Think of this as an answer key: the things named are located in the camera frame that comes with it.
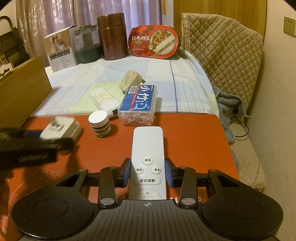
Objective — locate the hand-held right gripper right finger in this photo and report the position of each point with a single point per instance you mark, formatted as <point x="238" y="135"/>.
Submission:
<point x="168" y="172"/>

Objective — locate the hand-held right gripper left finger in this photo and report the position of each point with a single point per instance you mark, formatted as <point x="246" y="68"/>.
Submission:
<point x="126" y="172"/>

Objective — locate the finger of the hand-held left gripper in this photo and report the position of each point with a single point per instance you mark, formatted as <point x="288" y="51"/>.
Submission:
<point x="34" y="144"/>
<point x="23" y="134"/>

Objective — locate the white charger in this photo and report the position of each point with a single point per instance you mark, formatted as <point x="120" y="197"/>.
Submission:
<point x="62" y="128"/>

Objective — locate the white remote control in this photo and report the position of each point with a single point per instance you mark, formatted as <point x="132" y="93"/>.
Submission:
<point x="148" y="146"/>

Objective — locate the brown cardboard box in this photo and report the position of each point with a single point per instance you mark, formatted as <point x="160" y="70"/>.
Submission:
<point x="27" y="92"/>

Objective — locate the blue label floss box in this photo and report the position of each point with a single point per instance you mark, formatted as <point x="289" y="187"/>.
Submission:
<point x="138" y="99"/>

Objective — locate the white taped rectangular case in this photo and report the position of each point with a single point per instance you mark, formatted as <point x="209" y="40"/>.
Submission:
<point x="103" y="99"/>

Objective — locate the beige plug adapter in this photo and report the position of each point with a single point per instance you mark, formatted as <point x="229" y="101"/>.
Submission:
<point x="130" y="81"/>

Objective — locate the red printed desk mat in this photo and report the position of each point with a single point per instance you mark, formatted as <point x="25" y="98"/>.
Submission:
<point x="196" y="139"/>

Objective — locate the small white lid jar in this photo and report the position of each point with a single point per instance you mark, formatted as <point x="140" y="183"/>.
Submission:
<point x="99" y="122"/>

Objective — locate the white carved board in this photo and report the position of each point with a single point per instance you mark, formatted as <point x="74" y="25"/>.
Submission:
<point x="5" y="71"/>

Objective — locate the grey towel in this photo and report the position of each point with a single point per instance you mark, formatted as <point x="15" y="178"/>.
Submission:
<point x="227" y="109"/>

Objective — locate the dark wooden rack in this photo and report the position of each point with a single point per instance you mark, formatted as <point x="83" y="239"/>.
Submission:
<point x="12" y="44"/>

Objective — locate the white product box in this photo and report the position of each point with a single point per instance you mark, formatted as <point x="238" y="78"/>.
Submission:
<point x="61" y="51"/>

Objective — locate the pale plaid blanket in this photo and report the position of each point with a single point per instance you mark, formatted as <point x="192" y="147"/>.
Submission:
<point x="161" y="76"/>

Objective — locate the dark green glass jar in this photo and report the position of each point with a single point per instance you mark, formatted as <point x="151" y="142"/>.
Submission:
<point x="89" y="48"/>

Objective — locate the lilac patterned curtain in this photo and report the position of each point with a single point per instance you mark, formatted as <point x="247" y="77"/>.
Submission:
<point x="69" y="16"/>

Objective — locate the red instant meal box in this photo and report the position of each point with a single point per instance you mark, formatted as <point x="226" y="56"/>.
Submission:
<point x="153" y="42"/>

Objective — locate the brown metal canister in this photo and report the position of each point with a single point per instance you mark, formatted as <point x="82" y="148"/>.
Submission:
<point x="113" y="39"/>

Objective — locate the beige quilted chair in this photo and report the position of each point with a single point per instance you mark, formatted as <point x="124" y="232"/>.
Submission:
<point x="222" y="51"/>

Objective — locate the wooden wardrobe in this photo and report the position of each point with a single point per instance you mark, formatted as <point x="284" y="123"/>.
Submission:
<point x="219" y="11"/>

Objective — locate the beige wall socket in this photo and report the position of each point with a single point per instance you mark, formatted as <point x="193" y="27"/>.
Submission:
<point x="290" y="26"/>

